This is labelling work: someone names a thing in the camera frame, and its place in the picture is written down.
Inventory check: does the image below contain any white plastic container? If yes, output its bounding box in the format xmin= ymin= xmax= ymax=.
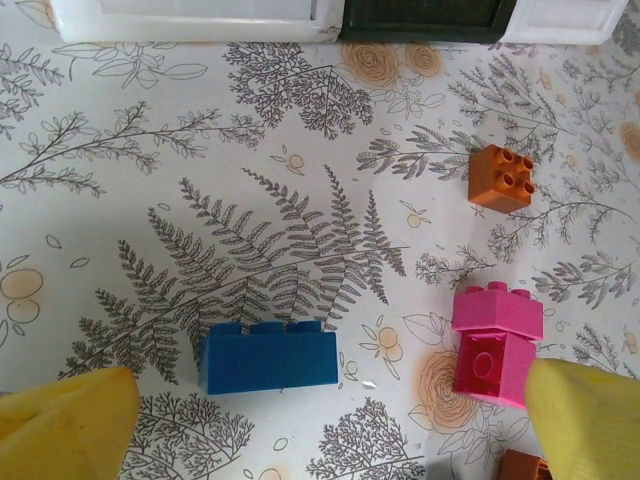
xmin=49 ymin=0 xmax=346 ymax=45
xmin=498 ymin=0 xmax=624 ymax=47

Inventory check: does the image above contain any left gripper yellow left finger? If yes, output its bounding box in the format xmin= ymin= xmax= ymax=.
xmin=0 ymin=366 xmax=142 ymax=480

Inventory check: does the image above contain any pink square lego brick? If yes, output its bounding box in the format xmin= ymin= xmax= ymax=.
xmin=451 ymin=280 xmax=545 ymax=344
xmin=452 ymin=331 xmax=539 ymax=412

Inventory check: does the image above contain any floral patterned table cover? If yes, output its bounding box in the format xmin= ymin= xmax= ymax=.
xmin=0 ymin=0 xmax=640 ymax=480

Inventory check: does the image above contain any orange square lego brick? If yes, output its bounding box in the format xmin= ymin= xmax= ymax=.
xmin=498 ymin=448 xmax=552 ymax=480
xmin=468 ymin=144 xmax=538 ymax=215

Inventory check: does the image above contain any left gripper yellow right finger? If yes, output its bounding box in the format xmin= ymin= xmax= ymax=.
xmin=528 ymin=356 xmax=640 ymax=480

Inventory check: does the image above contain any long blue lego brick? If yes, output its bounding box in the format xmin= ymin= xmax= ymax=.
xmin=198 ymin=319 xmax=342 ymax=397

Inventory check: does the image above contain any black plastic container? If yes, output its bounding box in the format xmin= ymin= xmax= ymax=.
xmin=338 ymin=0 xmax=519 ymax=45

